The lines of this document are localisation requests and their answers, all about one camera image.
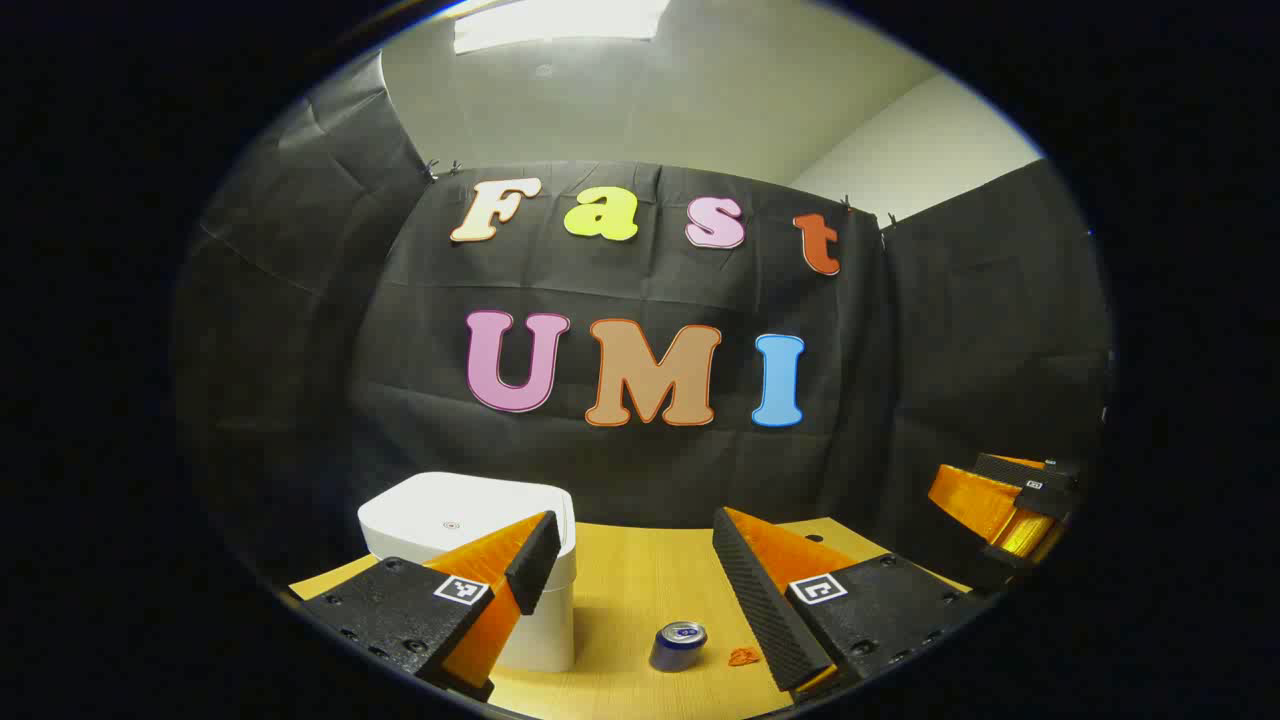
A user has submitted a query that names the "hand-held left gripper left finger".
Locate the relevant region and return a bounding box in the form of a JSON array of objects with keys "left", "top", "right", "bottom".
[{"left": 300, "top": 510, "right": 563, "bottom": 703}]

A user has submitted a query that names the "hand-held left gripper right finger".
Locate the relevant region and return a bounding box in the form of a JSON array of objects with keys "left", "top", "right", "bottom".
[{"left": 712, "top": 506, "right": 991, "bottom": 706}]

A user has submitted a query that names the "blue pop can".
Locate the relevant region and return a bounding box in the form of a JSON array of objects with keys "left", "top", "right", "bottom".
[{"left": 649, "top": 621, "right": 709, "bottom": 673}]

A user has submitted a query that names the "white desktop garbage bin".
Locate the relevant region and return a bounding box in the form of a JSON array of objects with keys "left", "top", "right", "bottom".
[{"left": 357, "top": 472, "right": 578, "bottom": 673}]

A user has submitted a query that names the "wooden desktop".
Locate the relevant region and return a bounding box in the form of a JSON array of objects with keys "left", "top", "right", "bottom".
[{"left": 288, "top": 517, "right": 976, "bottom": 720}]

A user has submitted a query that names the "ceiling light panel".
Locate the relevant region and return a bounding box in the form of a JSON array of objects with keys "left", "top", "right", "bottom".
[{"left": 453, "top": 0, "right": 671, "bottom": 54}]

